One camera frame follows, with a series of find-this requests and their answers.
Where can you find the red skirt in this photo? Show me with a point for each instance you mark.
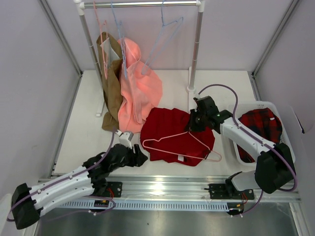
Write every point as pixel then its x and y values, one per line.
pixel 163 122

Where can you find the pink wire hanger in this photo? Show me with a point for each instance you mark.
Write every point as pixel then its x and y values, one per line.
pixel 102 25
pixel 185 147

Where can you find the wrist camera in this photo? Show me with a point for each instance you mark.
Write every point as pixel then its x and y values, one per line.
pixel 197 97
pixel 125 138

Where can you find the salmon pink garment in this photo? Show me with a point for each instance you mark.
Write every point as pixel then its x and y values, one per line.
pixel 141 91

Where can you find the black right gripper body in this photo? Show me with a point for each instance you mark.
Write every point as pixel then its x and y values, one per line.
pixel 194 120

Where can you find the brown garment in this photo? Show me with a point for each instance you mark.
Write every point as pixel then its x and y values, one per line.
pixel 111 86

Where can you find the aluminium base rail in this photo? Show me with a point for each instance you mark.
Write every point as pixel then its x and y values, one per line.
pixel 165 188

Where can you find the blue wire hanger right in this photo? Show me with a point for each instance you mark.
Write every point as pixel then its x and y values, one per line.
pixel 167 31

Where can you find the metal clothes rack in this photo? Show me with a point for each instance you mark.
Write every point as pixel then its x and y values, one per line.
pixel 81 6

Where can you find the red plaid shirt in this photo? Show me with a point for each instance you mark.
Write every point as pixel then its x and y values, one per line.
pixel 264 123

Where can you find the blue wire hanger left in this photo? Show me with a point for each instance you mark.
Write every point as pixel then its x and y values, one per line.
pixel 120 30

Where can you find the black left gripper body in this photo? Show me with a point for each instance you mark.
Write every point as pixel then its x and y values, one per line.
pixel 130 159

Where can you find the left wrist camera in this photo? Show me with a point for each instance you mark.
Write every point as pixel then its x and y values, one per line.
pixel 125 138

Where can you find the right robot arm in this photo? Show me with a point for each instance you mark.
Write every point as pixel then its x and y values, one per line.
pixel 274 164

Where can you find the blue wire hanger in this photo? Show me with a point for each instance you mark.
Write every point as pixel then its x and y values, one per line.
pixel 167 31
pixel 120 30

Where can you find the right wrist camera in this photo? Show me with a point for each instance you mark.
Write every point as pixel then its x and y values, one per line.
pixel 197 97

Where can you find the white slotted cable duct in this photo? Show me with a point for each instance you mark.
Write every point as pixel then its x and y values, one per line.
pixel 147 205

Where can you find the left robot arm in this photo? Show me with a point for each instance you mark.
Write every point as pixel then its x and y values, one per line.
pixel 28 204

